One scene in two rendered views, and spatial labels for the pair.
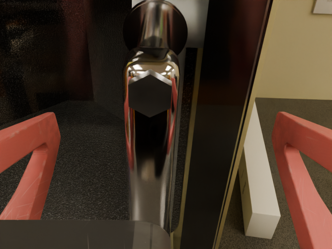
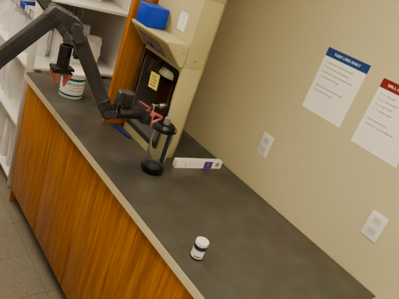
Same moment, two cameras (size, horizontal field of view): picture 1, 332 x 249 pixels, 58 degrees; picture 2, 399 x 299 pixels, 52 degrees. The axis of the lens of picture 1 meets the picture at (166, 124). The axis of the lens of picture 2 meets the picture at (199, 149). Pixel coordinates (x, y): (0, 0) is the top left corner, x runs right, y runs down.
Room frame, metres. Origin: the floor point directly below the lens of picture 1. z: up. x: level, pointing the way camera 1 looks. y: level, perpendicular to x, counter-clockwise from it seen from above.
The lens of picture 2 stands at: (-0.96, -1.45, 1.85)
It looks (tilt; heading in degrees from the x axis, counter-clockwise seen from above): 24 degrees down; 46
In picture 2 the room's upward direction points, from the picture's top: 20 degrees clockwise
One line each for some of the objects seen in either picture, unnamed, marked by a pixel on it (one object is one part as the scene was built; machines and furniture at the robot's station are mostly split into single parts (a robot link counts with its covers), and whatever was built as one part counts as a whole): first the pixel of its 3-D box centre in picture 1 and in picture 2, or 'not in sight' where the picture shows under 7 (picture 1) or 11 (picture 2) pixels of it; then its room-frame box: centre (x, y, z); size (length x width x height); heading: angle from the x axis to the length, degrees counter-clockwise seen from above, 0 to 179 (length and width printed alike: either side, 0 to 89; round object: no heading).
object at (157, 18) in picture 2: not in sight; (152, 15); (0.07, 0.20, 1.55); 0.10 x 0.10 x 0.09; 2
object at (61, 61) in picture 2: not in sight; (63, 63); (-0.21, 0.40, 1.21); 0.10 x 0.07 x 0.07; 2
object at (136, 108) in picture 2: not in sight; (135, 112); (-0.01, 0.00, 1.16); 0.10 x 0.07 x 0.07; 92
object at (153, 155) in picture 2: not in sight; (158, 148); (0.07, -0.14, 1.06); 0.11 x 0.11 x 0.21
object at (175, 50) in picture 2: not in sight; (157, 42); (0.07, 0.11, 1.46); 0.32 x 0.11 x 0.10; 92
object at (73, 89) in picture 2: not in sight; (72, 82); (-0.03, 0.66, 1.01); 0.13 x 0.13 x 0.15
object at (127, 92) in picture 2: not in sight; (117, 102); (-0.10, 0.00, 1.20); 0.12 x 0.09 x 0.11; 171
